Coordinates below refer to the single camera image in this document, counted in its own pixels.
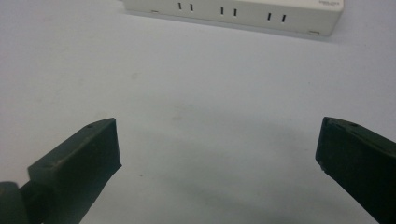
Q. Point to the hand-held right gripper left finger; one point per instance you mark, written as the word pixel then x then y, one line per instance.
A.
pixel 81 161

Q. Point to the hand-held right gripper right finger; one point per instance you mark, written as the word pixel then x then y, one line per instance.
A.
pixel 358 161

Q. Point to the white power strip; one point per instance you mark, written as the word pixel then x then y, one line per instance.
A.
pixel 249 14

